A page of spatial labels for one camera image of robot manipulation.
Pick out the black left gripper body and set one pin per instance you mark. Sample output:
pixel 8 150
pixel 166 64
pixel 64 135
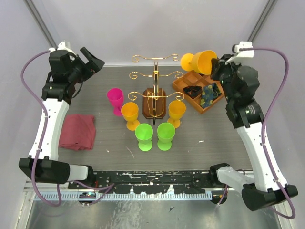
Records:
pixel 86 67

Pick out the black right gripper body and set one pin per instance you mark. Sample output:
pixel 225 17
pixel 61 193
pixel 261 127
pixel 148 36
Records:
pixel 218 70

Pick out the orange wine glass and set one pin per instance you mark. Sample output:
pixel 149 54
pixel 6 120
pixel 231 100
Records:
pixel 200 62
pixel 176 110
pixel 130 112

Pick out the pink plastic wine glass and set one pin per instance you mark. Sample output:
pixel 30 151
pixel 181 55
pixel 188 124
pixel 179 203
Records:
pixel 115 97

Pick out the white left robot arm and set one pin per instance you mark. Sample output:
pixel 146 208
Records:
pixel 42 164

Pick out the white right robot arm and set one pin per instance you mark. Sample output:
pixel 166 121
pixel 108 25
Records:
pixel 268 186

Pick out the green wine glass left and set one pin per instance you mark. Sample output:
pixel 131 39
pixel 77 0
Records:
pixel 144 135

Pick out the green wine glass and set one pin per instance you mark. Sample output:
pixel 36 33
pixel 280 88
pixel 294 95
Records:
pixel 165 133
pixel 144 135

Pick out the green wine glass right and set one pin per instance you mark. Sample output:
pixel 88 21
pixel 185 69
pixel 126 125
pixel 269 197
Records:
pixel 165 133

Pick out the orange wooden divided tray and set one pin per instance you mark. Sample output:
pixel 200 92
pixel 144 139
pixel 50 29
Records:
pixel 195 79

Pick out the blue yellow patterned cloth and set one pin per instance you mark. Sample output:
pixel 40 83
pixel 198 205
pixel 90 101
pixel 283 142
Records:
pixel 209 94

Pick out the black rolled belt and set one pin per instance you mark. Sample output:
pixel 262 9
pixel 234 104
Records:
pixel 192 91

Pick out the red folded cloth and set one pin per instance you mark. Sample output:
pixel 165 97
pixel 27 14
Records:
pixel 78 132

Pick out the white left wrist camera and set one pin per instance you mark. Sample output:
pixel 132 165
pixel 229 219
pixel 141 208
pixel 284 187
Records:
pixel 63 45

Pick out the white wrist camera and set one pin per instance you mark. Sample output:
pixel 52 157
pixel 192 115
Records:
pixel 63 45
pixel 242 52

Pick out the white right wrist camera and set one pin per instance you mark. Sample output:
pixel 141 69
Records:
pixel 242 52

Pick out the gold wire wine glass rack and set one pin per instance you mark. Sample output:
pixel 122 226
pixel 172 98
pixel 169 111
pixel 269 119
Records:
pixel 154 99

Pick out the black mounting rail base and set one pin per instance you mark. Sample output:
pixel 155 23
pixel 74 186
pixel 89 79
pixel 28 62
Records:
pixel 155 181

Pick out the grey slotted cable duct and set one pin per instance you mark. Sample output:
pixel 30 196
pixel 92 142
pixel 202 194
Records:
pixel 91 196

